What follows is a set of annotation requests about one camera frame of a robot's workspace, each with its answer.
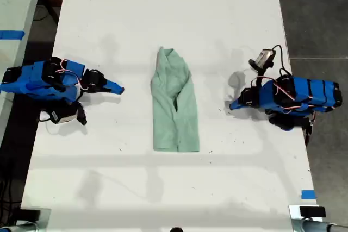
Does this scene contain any metal clamp plate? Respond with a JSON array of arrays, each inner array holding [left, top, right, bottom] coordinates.
[[15, 208, 52, 232], [288, 204, 327, 232]]

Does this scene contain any black floor cable bundle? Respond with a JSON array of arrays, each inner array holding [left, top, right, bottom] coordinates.
[[0, 179, 23, 212]]

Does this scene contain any short blue tape piece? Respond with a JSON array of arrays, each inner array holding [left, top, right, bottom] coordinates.
[[301, 189, 317, 200]]

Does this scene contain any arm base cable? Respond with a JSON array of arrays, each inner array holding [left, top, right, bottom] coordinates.
[[303, 112, 318, 146]]

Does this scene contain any camera black cable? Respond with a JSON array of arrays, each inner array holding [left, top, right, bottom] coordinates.
[[39, 109, 55, 123], [271, 44, 294, 77]]

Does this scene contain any pale green T-shirt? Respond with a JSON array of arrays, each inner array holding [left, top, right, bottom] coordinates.
[[150, 46, 201, 153]]

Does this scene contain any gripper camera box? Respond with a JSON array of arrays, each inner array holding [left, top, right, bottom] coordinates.
[[50, 106, 78, 126], [249, 48, 276, 71]]

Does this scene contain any grey metal pipe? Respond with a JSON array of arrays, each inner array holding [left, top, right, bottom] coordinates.
[[0, 222, 38, 232], [292, 220, 348, 232]]

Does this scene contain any black table clamp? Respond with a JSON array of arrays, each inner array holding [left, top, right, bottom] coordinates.
[[299, 206, 326, 218], [20, 209, 41, 221]]

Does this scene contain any long blue tape strip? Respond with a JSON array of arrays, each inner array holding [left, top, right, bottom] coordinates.
[[0, 30, 26, 40]]

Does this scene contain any camera black stalk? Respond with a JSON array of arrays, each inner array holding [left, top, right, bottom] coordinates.
[[73, 101, 88, 126], [255, 67, 266, 86]]

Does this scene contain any arm red white wire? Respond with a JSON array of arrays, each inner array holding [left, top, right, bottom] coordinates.
[[55, 59, 90, 91], [250, 76, 318, 115]]

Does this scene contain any white side table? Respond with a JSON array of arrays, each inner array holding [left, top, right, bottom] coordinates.
[[0, 0, 46, 142]]

